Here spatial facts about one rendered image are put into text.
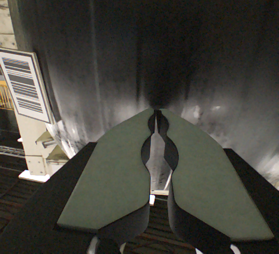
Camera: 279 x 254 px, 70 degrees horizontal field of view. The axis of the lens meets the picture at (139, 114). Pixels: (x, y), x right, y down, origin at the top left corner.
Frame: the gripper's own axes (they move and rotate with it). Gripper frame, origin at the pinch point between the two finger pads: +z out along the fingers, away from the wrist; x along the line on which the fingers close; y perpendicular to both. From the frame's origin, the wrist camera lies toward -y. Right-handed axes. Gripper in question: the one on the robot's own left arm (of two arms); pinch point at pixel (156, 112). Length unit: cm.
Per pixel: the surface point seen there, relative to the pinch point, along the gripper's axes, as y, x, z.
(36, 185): 777, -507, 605
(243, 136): 2.9, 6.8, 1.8
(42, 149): 54, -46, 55
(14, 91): 0.6, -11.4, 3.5
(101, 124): 2.3, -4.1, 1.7
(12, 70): -1.2, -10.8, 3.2
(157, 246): 747, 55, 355
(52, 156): 47, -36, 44
